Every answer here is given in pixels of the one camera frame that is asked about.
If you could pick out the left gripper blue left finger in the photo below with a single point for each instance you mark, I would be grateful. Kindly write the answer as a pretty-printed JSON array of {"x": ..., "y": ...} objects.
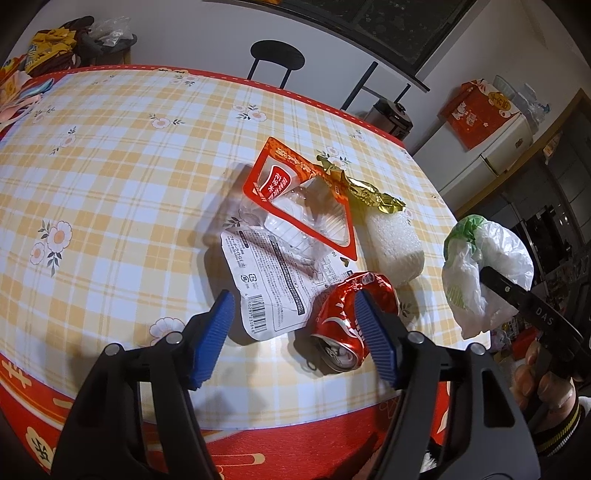
[{"x": 205, "y": 336}]

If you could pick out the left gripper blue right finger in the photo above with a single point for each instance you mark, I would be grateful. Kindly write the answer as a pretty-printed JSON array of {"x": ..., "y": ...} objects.
[{"x": 379, "y": 330}]

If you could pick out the crushed red cola can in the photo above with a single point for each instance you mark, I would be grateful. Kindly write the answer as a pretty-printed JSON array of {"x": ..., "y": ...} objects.
[{"x": 335, "y": 331}]

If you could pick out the white bubble wrap roll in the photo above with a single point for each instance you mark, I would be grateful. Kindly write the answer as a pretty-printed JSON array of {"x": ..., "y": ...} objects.
[{"x": 397, "y": 248}]

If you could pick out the white labelled plastic tray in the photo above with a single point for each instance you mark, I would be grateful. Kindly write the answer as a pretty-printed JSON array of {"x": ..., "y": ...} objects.
[{"x": 277, "y": 294}]

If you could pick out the gold foil wrapper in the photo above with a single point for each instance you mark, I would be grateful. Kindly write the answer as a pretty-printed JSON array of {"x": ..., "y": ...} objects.
[{"x": 367, "y": 193}]

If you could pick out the white plastic bag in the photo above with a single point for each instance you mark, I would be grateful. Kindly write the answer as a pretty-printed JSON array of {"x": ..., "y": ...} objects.
[{"x": 477, "y": 249}]

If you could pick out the red plastic snack tray wrapper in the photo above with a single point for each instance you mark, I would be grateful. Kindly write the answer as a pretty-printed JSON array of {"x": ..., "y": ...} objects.
[{"x": 300, "y": 204}]

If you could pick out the person's right hand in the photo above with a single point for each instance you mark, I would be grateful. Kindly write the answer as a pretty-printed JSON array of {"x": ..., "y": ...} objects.
[{"x": 559, "y": 394}]

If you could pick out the black built-in oven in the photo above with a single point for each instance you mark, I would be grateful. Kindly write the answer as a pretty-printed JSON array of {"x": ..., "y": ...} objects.
[{"x": 553, "y": 243}]

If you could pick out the white refrigerator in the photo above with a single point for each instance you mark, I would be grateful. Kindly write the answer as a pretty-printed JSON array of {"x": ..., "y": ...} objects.
[{"x": 459, "y": 174}]

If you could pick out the plaid yellow tablecloth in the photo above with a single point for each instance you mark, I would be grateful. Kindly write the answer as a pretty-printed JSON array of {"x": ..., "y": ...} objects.
[{"x": 114, "y": 189}]

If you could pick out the brown electric pressure cooker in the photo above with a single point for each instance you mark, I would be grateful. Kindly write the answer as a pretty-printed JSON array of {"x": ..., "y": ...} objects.
[{"x": 391, "y": 117}]

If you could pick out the red hanging cloth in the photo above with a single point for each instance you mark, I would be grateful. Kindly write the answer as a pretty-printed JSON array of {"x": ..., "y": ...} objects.
[{"x": 477, "y": 111}]

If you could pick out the bowls on refrigerator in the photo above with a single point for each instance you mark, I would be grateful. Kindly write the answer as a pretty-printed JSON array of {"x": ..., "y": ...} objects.
[{"x": 525, "y": 99}]

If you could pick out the black round-back chair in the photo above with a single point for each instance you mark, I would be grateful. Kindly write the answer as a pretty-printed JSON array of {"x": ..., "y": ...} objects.
[{"x": 278, "y": 53}]

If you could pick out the dark framed window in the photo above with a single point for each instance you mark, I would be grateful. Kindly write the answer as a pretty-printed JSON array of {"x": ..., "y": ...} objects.
[{"x": 409, "y": 37}]

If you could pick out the blue plastic spoon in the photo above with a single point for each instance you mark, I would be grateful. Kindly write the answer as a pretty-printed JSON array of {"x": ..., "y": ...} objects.
[{"x": 24, "y": 103}]

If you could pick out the dark side stool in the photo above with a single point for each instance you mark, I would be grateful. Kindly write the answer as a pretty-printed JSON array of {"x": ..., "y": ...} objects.
[{"x": 89, "y": 52}]

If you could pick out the clear crumpled plastic bag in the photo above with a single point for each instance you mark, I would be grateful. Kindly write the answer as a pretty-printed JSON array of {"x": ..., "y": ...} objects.
[{"x": 111, "y": 31}]

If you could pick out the yellow snack bag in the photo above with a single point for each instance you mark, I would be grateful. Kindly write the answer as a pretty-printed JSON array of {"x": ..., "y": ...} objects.
[{"x": 50, "y": 51}]

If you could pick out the orange red snack bag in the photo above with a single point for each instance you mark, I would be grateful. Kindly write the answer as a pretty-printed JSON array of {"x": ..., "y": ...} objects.
[{"x": 12, "y": 78}]

